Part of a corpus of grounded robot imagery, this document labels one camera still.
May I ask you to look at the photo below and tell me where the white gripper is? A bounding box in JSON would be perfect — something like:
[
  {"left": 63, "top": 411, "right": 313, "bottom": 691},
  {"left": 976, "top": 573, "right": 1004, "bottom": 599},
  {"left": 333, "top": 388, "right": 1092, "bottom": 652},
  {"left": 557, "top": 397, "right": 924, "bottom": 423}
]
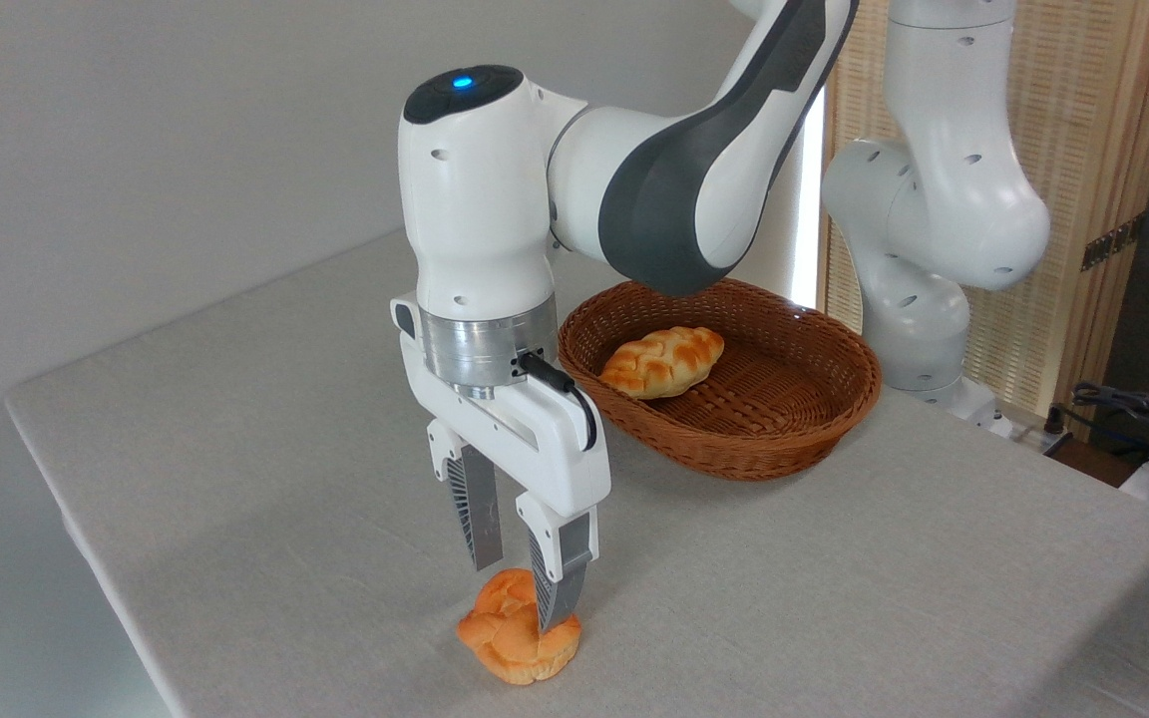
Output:
[{"left": 391, "top": 296, "right": 611, "bottom": 634}]

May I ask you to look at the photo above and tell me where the round knotted bread bun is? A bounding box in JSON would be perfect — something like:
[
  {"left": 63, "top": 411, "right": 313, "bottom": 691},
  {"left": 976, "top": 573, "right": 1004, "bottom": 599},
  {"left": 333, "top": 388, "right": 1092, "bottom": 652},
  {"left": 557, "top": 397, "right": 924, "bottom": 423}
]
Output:
[{"left": 457, "top": 568, "right": 582, "bottom": 686}]

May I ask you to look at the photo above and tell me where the long braided bread loaf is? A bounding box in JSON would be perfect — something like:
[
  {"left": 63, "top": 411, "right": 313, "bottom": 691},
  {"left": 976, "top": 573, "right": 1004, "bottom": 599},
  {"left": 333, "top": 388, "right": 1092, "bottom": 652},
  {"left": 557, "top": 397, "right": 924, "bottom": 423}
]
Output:
[{"left": 599, "top": 326, "right": 725, "bottom": 401}]

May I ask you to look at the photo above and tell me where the brown oval wicker basket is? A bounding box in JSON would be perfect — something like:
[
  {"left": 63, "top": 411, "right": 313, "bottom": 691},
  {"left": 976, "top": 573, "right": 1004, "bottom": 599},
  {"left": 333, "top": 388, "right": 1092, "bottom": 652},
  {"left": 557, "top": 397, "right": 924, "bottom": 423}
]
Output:
[{"left": 558, "top": 277, "right": 883, "bottom": 483}]

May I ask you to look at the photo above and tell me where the grey tablecloth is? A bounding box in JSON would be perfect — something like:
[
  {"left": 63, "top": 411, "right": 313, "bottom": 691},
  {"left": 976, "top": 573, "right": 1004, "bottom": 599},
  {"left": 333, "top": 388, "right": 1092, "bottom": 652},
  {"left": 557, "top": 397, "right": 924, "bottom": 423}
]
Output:
[{"left": 4, "top": 227, "right": 1149, "bottom": 718}]

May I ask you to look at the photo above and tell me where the dark metal screen hinge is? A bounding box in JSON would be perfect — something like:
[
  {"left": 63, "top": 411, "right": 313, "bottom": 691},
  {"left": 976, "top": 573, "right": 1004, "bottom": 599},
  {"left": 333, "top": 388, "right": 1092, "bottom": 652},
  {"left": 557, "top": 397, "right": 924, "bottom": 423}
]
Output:
[{"left": 1081, "top": 212, "right": 1147, "bottom": 272}]

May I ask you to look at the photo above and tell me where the bamboo folding screen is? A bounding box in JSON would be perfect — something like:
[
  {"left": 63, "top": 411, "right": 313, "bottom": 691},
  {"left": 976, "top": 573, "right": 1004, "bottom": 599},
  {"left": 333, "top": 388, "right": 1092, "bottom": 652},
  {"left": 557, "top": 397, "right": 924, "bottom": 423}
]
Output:
[{"left": 818, "top": 0, "right": 1149, "bottom": 420}]

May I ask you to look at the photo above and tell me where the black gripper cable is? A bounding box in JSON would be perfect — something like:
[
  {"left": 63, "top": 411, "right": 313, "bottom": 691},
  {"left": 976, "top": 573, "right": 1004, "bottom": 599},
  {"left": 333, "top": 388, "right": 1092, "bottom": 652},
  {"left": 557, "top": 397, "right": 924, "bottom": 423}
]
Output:
[{"left": 518, "top": 349, "right": 598, "bottom": 452}]

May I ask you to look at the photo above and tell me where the bundle of black cables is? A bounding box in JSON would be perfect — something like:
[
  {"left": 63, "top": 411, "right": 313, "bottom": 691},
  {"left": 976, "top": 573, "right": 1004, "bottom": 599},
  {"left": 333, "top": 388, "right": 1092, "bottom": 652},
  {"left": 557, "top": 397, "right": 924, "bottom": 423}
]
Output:
[{"left": 1071, "top": 382, "right": 1149, "bottom": 470}]

